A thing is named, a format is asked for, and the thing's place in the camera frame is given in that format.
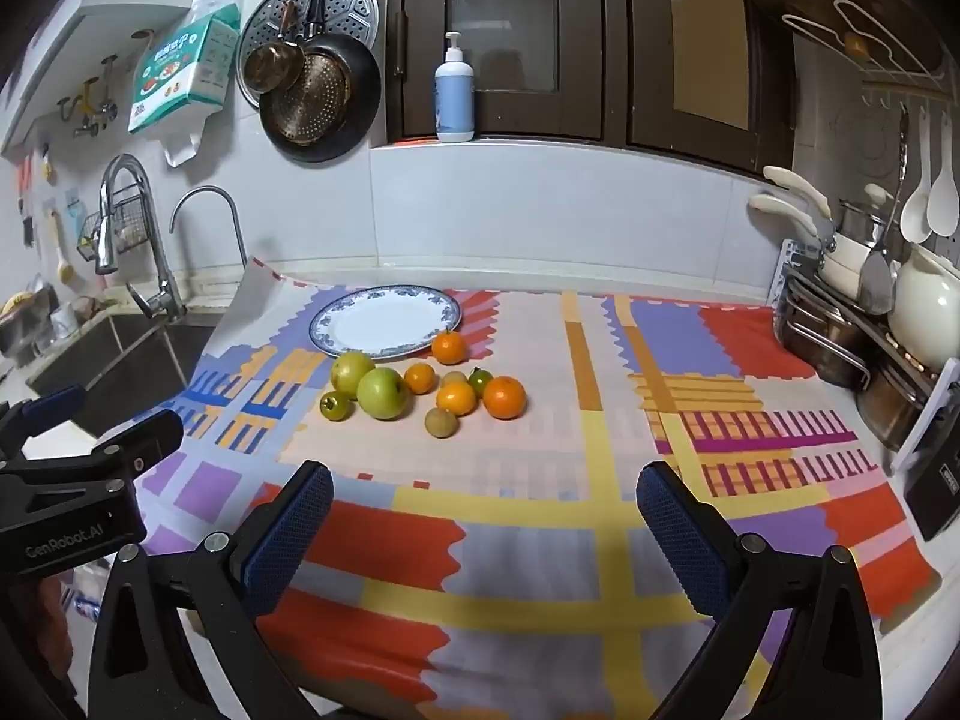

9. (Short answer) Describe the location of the white plastic bag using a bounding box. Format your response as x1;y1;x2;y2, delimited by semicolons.
161;101;211;167

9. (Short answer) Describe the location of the small copper saucepan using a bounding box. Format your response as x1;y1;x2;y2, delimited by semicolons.
244;0;306;95

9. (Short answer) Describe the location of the chrome gooseneck faucet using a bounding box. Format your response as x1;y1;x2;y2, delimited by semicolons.
169;186;250;275

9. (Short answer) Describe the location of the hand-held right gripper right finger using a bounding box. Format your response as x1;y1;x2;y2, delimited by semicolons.
636;460;884;720

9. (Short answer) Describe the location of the white pan handle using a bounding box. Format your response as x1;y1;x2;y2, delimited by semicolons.
763;165;832;217
748;193;820;237

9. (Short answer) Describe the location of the white hanging spoon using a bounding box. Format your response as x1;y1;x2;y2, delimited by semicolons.
899;109;935;245
926;109;960;239

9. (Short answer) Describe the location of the blue rimmed white plate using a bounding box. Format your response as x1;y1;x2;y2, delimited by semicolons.
308;283;463;359

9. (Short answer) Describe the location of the brass colander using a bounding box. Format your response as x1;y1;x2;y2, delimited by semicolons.
270;52;353;146

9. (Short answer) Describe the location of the metal spatula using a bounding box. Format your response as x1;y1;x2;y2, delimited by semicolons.
857;101;910;316

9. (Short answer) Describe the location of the black frying pan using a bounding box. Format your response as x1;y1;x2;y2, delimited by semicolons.
259;0;383;164

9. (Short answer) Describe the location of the black induction cooker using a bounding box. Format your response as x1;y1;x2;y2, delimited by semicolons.
904;420;960;541

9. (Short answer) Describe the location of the dark brown window frame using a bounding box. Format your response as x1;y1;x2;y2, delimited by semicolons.
373;0;796;179

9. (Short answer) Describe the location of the green apple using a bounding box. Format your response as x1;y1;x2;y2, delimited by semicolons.
356;367;411;421

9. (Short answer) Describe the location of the yellow dish brush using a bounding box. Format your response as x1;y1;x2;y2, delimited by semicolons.
46;210;80;286

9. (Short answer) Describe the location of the colourful patterned table mat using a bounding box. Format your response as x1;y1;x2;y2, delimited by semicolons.
131;255;942;720

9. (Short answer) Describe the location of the chrome pull-down faucet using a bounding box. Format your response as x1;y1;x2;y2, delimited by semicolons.
94;154;188;320

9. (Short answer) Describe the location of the stainless steel sink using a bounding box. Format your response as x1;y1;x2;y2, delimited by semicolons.
26;311;226;440

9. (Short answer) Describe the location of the perforated metal steamer rack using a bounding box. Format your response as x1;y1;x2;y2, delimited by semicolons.
237;0;378;110

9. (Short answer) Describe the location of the black wire basket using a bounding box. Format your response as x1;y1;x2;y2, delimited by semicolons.
77;195;147;265

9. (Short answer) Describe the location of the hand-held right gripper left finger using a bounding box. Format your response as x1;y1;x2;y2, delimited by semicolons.
88;459;335;720

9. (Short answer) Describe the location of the yellow-green apple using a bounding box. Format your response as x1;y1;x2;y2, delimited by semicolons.
331;351;377;400

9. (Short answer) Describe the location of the blue white pump bottle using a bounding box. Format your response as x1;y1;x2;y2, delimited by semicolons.
434;31;476;143

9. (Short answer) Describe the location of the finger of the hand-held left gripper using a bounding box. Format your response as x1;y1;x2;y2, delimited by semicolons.
0;384;87;460
0;409;185;500

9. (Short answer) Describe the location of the green white tissue package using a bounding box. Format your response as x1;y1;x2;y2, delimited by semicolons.
127;4;242;134

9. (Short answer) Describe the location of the brass wall tap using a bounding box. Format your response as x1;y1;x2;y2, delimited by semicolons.
56;52;121;140

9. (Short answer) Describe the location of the white ceramic pitcher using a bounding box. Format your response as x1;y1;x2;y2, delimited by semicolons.
889;244;960;368

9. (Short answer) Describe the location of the metal bowl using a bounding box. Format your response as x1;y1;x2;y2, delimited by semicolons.
0;292;61;361

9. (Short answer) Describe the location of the white dish rack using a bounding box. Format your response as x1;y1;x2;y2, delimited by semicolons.
769;238;960;473

